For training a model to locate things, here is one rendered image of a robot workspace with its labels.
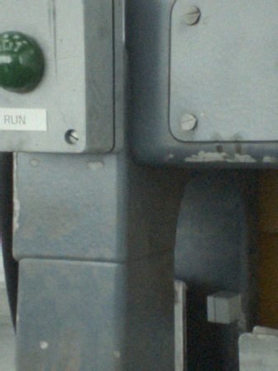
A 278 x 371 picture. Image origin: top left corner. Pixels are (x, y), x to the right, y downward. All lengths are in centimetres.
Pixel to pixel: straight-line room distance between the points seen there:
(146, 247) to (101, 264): 3
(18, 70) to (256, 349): 28
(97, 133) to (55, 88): 3
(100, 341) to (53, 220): 7
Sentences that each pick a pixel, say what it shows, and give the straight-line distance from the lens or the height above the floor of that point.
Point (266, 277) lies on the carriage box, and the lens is 81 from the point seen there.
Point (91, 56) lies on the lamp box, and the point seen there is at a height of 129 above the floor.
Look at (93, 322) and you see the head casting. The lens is 54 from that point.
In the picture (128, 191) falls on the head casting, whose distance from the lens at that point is 53.
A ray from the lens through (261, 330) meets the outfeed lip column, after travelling 70.
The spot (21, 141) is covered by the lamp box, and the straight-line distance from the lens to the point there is 50.
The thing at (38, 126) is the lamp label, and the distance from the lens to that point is 49.
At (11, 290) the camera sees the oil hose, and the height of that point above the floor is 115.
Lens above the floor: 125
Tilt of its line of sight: 3 degrees down
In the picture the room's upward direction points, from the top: straight up
